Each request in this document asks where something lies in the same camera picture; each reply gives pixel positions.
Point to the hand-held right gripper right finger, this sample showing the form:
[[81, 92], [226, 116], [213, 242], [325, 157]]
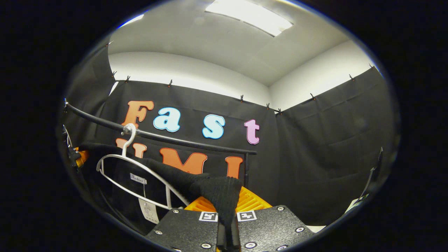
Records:
[[269, 227]]

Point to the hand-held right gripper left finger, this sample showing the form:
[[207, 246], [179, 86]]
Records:
[[185, 231]]

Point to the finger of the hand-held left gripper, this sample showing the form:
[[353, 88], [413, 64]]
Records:
[[81, 158]]

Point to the black knit jacket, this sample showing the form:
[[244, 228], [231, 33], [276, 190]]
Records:
[[217, 192]]

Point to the white hanger with metal hook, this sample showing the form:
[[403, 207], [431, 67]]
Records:
[[147, 170]]

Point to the black clothes rack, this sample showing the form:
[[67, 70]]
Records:
[[164, 137]]

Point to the black backdrop cloth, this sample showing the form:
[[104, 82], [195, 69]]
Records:
[[325, 157]]

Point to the black metal stand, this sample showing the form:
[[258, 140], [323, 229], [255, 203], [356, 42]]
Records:
[[371, 175]]

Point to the row of small backdrop clips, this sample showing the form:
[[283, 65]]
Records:
[[241, 98]]

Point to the large ceiling light panel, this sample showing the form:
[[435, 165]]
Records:
[[250, 15]]

